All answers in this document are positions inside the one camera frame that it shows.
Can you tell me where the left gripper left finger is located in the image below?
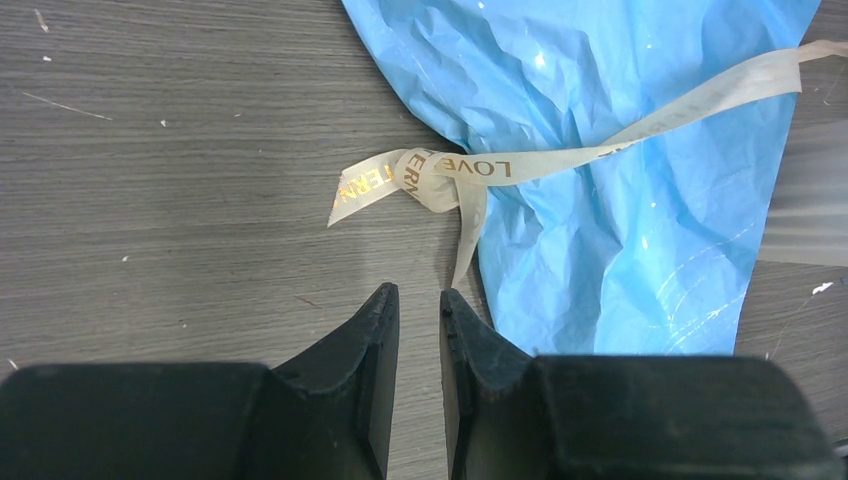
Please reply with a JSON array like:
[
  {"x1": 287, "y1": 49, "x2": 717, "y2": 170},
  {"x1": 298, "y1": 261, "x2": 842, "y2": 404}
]
[{"x1": 1, "y1": 283, "x2": 399, "y2": 479}]

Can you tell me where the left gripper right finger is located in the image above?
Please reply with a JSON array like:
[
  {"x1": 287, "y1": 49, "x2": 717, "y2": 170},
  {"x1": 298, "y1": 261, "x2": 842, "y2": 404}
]
[{"x1": 439, "y1": 290, "x2": 847, "y2": 479}]

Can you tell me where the blue wrapping paper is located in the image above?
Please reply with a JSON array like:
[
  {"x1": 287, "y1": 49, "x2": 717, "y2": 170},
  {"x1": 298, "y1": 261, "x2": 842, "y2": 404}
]
[{"x1": 344, "y1": 1, "x2": 819, "y2": 355}]

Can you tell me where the beige printed ribbon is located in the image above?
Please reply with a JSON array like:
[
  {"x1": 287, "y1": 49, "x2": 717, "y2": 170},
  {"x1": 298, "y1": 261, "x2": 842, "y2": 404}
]
[{"x1": 328, "y1": 40, "x2": 847, "y2": 284}]

